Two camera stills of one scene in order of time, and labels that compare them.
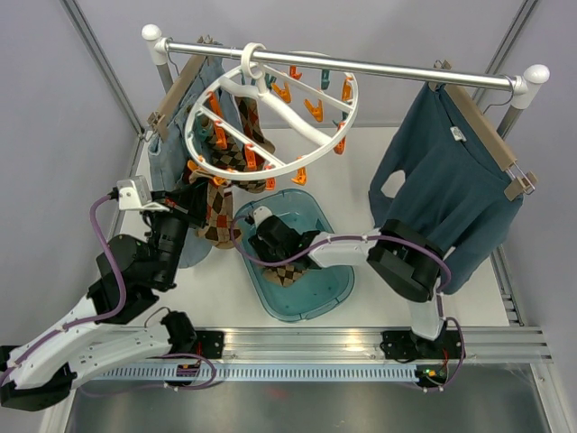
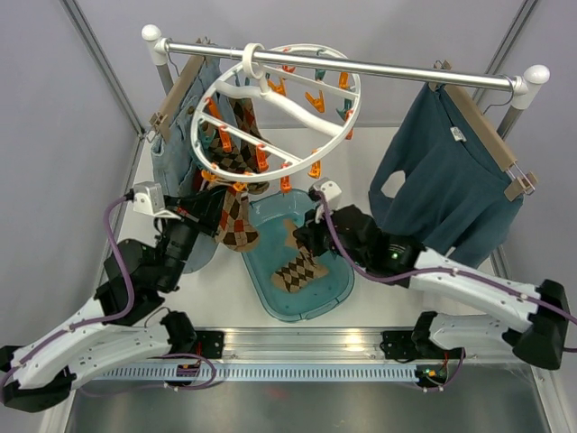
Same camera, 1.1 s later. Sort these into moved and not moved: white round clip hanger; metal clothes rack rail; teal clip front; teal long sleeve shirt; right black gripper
Moved: white round clip hanger; right black gripper; teal clip front
Not moved: metal clothes rack rail; teal long sleeve shirt
